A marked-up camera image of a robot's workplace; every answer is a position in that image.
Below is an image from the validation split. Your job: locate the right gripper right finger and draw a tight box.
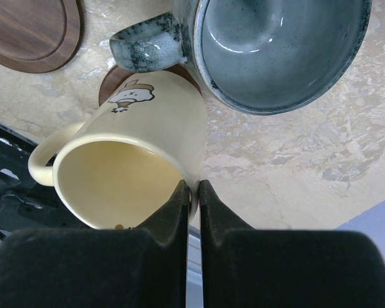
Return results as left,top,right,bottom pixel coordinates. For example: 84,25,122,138
198,180,385,307

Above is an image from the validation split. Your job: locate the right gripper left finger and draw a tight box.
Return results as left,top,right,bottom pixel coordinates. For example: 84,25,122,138
0,181,190,307

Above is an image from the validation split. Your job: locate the yellow mug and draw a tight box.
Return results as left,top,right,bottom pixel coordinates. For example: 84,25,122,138
28,71,207,229

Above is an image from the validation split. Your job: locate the dark walnut coaster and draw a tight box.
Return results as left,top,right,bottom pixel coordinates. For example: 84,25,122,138
98,64,202,106
0,1,84,74

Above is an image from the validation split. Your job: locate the grey mug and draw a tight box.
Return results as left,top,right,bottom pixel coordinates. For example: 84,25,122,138
110,0,372,116

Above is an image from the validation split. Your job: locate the aluminium rail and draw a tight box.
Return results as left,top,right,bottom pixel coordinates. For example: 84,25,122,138
186,229,203,289

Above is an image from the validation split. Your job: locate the black base frame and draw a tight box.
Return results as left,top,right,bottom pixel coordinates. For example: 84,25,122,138
0,123,88,240

